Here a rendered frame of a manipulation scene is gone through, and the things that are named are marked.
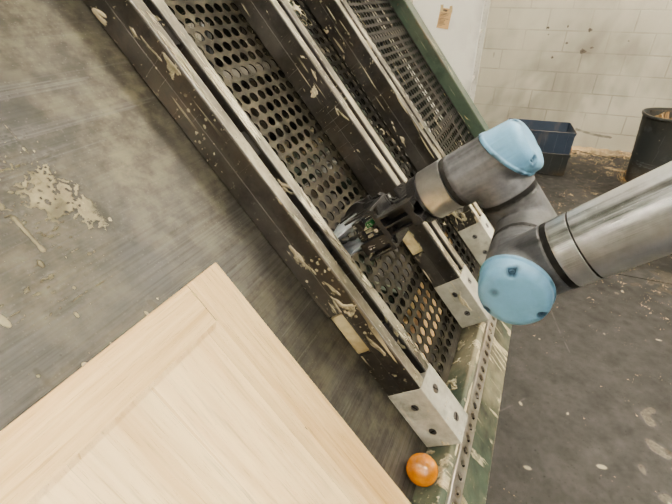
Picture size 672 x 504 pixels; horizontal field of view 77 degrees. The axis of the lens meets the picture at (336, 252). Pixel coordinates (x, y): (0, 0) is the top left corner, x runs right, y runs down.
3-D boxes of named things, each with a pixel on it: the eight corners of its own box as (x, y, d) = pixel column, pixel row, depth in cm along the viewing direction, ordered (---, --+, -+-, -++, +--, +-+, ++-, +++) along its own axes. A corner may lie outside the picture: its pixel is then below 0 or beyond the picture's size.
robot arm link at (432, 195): (444, 151, 61) (474, 197, 62) (418, 167, 64) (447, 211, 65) (431, 168, 55) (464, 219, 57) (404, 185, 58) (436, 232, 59)
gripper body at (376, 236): (339, 224, 64) (402, 187, 57) (360, 202, 71) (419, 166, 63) (368, 264, 66) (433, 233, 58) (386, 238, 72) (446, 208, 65)
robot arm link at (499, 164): (548, 182, 50) (511, 120, 48) (465, 221, 56) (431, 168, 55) (550, 161, 56) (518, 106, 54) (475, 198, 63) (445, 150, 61)
